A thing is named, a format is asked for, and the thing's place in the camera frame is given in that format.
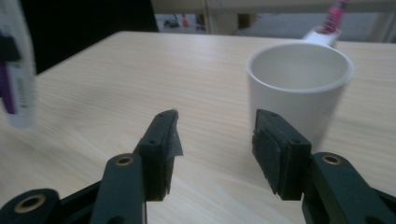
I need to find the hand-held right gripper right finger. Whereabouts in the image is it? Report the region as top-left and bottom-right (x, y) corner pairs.
(251, 108), (313, 202)

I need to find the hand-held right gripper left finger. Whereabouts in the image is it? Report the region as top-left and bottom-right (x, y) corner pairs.
(134, 108), (184, 202)

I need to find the purple and white toothpaste tube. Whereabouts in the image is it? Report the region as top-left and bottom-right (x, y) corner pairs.
(0, 0), (38, 129)

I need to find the white cup with handle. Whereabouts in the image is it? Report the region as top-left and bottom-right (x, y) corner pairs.
(245, 25), (356, 154)

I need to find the pink toothbrush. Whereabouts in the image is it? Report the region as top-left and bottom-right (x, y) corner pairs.
(319, 0), (350, 35)

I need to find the black curtain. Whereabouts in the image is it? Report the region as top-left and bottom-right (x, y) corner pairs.
(18, 0), (161, 76)

